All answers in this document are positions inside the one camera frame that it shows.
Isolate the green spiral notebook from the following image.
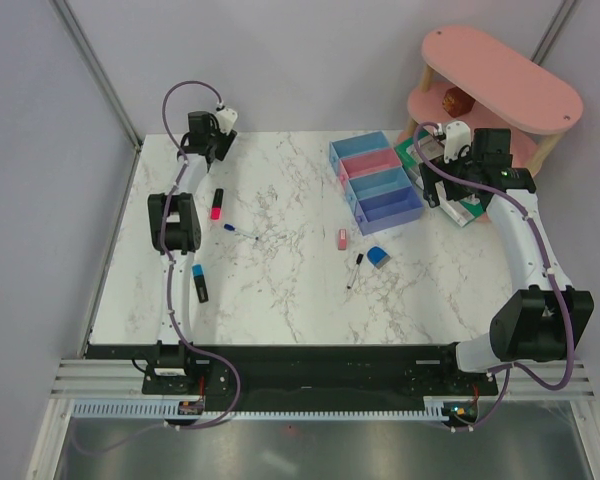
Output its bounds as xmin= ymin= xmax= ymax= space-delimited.
xmin=394 ymin=131 xmax=484 ymax=227

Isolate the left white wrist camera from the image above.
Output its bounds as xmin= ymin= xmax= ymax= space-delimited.
xmin=214 ymin=103 xmax=238 ymax=136

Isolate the blue pencil sharpener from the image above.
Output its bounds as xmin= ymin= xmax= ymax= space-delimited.
xmin=367 ymin=246 xmax=391 ymax=269

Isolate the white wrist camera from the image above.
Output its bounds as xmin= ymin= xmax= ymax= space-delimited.
xmin=214 ymin=103 xmax=238 ymax=136
xmin=433 ymin=120 xmax=472 ymax=163

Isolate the purple blue bin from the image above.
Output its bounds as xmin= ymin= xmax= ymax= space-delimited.
xmin=354 ymin=187 xmax=423 ymax=235

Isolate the blue capped pen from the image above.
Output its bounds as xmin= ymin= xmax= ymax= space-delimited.
xmin=223 ymin=223 xmax=259 ymax=241

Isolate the pink highlighter marker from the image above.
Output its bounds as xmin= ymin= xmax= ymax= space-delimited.
xmin=210 ymin=188 xmax=224 ymax=221

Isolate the red brown small box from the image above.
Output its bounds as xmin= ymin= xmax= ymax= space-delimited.
xmin=442 ymin=87 xmax=476 ymax=118

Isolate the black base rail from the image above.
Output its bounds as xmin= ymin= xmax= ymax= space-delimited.
xmin=85 ymin=342 xmax=497 ymax=397

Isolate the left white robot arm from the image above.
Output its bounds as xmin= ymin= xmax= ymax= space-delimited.
xmin=143 ymin=107 xmax=238 ymax=395

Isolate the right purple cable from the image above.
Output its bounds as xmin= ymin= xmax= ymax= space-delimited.
xmin=411 ymin=121 xmax=581 ymax=434

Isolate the black capped pen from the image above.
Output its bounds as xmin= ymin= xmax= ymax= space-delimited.
xmin=346 ymin=253 xmax=365 ymax=290

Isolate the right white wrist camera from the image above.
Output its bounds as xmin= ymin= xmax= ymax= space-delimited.
xmin=433 ymin=120 xmax=472 ymax=163

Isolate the pink eraser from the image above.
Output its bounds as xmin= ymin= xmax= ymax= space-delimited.
xmin=337 ymin=229 xmax=348 ymax=250

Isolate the light blue end bin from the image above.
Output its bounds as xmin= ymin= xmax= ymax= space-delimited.
xmin=328 ymin=131 xmax=390 ymax=176

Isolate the pink two tier shelf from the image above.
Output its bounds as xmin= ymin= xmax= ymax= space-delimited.
xmin=398 ymin=25 xmax=584 ymax=175

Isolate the white cable duct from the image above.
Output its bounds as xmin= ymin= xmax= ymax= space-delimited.
xmin=72 ymin=397 xmax=475 ymax=421

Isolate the blue highlighter marker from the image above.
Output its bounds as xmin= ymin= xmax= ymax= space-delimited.
xmin=191 ymin=264 xmax=209 ymax=303

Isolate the pink bin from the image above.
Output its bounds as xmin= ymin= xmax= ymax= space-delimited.
xmin=337 ymin=148 xmax=402 ymax=189

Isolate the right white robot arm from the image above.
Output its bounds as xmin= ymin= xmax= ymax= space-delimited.
xmin=416 ymin=121 xmax=594 ymax=394

